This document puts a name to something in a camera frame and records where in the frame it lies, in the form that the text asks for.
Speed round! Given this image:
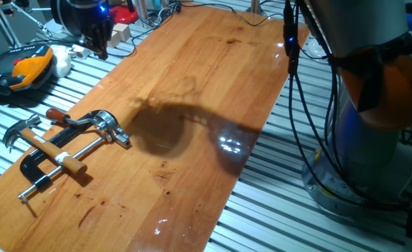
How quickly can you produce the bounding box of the black C-clamp with screw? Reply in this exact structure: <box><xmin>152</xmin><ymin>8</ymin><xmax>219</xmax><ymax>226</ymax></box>
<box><xmin>18</xmin><ymin>109</ymin><xmax>132</xmax><ymax>204</ymax></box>

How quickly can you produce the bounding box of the grey tripod pole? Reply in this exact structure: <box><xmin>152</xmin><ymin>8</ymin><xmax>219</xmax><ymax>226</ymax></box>
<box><xmin>0</xmin><ymin>0</ymin><xmax>23</xmax><ymax>49</ymax></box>

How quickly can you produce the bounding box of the red round object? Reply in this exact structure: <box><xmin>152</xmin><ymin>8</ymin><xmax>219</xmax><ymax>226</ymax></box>
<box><xmin>108</xmin><ymin>3</ymin><xmax>139</xmax><ymax>25</ymax></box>

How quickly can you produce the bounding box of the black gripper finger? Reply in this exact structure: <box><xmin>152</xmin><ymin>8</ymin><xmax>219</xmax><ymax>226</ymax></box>
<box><xmin>78</xmin><ymin>33</ymin><xmax>100</xmax><ymax>53</ymax></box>
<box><xmin>95</xmin><ymin>17</ymin><xmax>114</xmax><ymax>60</ymax></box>

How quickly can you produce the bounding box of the metal stand post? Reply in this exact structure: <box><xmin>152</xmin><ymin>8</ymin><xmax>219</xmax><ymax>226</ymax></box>
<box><xmin>246</xmin><ymin>0</ymin><xmax>266</xmax><ymax>17</ymax></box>

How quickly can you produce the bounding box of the glossy brown wooden board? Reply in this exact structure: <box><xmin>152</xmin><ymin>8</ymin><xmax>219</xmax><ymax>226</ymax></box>
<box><xmin>0</xmin><ymin>5</ymin><xmax>312</xmax><ymax>252</ymax></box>

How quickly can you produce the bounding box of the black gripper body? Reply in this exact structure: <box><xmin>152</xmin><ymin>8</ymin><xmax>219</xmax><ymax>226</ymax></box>
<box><xmin>67</xmin><ymin>0</ymin><xmax>109</xmax><ymax>34</ymax></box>

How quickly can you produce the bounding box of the orange and black teach pendant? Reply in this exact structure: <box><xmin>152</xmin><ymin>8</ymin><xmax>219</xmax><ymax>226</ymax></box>
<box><xmin>0</xmin><ymin>43</ymin><xmax>55</xmax><ymax>97</ymax></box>

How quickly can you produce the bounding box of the black filament spool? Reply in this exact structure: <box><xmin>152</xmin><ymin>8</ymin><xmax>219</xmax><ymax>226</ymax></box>
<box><xmin>50</xmin><ymin>0</ymin><xmax>88</xmax><ymax>39</ymax></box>

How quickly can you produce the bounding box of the wooden handled claw hammer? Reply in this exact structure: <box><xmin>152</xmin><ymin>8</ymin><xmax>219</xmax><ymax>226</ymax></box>
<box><xmin>1</xmin><ymin>113</ymin><xmax>88</xmax><ymax>176</ymax></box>

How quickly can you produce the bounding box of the white plug adapter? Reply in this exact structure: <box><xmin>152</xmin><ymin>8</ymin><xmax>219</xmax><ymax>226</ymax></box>
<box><xmin>67</xmin><ymin>42</ymin><xmax>92</xmax><ymax>60</ymax></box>

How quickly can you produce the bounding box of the thin black cable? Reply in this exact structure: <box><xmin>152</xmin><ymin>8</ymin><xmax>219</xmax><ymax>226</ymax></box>
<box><xmin>163</xmin><ymin>1</ymin><xmax>287</xmax><ymax>27</ymax></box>

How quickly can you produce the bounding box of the white rounded lump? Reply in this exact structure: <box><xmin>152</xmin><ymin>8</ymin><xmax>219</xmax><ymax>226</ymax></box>
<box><xmin>50</xmin><ymin>44</ymin><xmax>73</xmax><ymax>78</ymax></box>

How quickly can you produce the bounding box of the white round stand base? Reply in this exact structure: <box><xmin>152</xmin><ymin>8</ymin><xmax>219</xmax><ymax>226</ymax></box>
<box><xmin>305</xmin><ymin>36</ymin><xmax>329</xmax><ymax>60</ymax></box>

